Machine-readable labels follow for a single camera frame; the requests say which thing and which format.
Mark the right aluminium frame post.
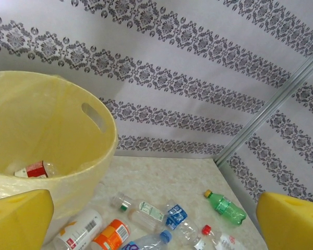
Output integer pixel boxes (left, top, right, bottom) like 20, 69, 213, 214
214, 48, 313, 167

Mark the white label barcode bottle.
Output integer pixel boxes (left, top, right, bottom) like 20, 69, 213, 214
53, 208, 104, 250

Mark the crushed bottle purple label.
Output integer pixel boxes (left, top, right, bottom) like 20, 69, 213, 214
121, 229, 173, 250

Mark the orange label bottle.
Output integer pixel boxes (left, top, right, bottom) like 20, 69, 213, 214
91, 218, 131, 250

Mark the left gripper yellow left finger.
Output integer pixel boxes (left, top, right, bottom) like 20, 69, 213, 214
0, 189, 55, 250

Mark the clear bottle green cap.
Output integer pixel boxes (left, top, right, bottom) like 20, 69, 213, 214
111, 192, 165, 231

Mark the clear bottle red white label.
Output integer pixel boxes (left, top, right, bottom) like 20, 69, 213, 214
14, 160, 59, 179

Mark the clear bottle blue white label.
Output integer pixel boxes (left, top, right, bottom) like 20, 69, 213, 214
164, 200, 203, 247

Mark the clear bottle red cap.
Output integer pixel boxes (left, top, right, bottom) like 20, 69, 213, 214
201, 224, 247, 250

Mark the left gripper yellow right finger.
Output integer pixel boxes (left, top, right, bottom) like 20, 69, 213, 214
255, 192, 313, 250

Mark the green plastic bottle yellow cap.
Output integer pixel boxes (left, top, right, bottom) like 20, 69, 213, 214
203, 189, 248, 227

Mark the cream plastic bin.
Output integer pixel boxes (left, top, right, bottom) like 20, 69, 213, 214
0, 70, 118, 222

